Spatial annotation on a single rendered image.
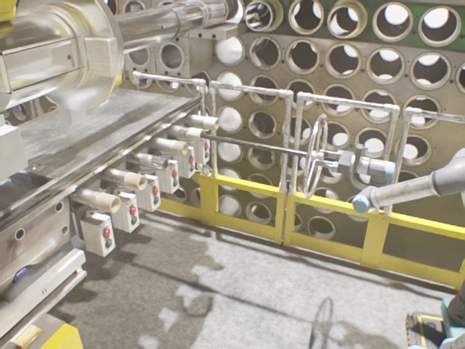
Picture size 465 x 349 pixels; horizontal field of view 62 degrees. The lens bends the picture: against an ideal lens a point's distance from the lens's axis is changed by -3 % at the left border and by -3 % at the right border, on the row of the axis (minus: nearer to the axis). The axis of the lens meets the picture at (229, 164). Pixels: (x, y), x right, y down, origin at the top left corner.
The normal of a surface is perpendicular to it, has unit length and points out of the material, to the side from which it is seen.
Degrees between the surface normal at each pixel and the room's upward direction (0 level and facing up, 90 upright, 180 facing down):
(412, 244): 90
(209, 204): 90
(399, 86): 90
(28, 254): 90
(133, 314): 0
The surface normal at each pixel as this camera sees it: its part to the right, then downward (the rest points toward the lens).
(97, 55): -0.40, 0.42
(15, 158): 0.91, 0.19
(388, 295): 0.00, -0.88
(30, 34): 0.70, -0.43
